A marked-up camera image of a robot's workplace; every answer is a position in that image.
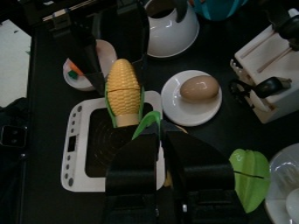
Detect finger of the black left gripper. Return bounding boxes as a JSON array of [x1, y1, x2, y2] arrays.
[[50, 11, 108, 95], [116, 0, 149, 88]]

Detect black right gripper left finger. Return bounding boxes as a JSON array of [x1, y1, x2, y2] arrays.
[[104, 131, 163, 224]]

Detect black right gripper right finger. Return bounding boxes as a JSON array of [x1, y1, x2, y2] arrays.
[[163, 131, 248, 224]]

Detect yellow toy corn green husk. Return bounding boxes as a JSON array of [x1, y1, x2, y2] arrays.
[[104, 58, 163, 141]]

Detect pale pink toy pan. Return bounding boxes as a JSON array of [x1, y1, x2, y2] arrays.
[[61, 38, 119, 92]]

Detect orange toy carrot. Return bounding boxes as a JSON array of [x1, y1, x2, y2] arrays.
[[66, 61, 86, 81]]

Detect white toy pitcher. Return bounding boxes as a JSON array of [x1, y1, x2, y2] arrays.
[[144, 0, 201, 59]]

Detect green toy leaf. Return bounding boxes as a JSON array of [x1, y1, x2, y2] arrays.
[[228, 148, 272, 214]]

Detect white toy phone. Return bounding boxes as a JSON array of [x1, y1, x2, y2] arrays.
[[60, 90, 167, 193]]

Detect small white plate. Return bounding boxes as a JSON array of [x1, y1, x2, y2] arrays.
[[160, 69, 224, 128]]

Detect teal plastic basket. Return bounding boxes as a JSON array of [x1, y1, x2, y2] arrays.
[[189, 0, 249, 22]]

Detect tan toy egg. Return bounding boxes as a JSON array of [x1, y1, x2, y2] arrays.
[[179, 74, 220, 103]]

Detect black box with sockets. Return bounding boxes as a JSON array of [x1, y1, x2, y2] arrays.
[[0, 124, 28, 148]]

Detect black toy utensil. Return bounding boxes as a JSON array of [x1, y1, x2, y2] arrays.
[[228, 76, 293, 103]]

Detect black knob handle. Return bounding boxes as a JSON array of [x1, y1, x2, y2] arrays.
[[272, 8, 299, 51]]

